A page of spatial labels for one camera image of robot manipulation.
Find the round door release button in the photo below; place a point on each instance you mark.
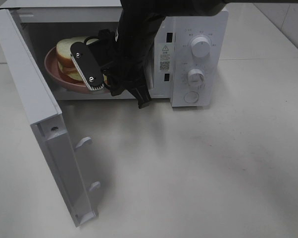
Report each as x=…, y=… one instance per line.
x=191, y=97

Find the warning label sticker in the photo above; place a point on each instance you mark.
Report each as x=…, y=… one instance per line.
x=164, y=58

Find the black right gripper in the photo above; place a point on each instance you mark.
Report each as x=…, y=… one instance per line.
x=93, y=60

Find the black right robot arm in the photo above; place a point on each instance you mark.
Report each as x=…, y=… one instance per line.
x=145, y=24

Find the white microwave oven body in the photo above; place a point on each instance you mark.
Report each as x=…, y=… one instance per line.
x=45, y=22

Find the ham slice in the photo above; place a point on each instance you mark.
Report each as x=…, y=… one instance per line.
x=68, y=71

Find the white lower timer knob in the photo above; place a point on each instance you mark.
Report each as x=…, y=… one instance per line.
x=195, y=77

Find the white microwave door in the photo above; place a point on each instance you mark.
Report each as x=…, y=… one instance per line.
x=45, y=118

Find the white upper power knob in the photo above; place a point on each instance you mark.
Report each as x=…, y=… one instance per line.
x=200, y=46

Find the pink round plate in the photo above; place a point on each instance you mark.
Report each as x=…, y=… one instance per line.
x=63, y=80

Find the white bread top slice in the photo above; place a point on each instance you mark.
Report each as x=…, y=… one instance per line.
x=63, y=52

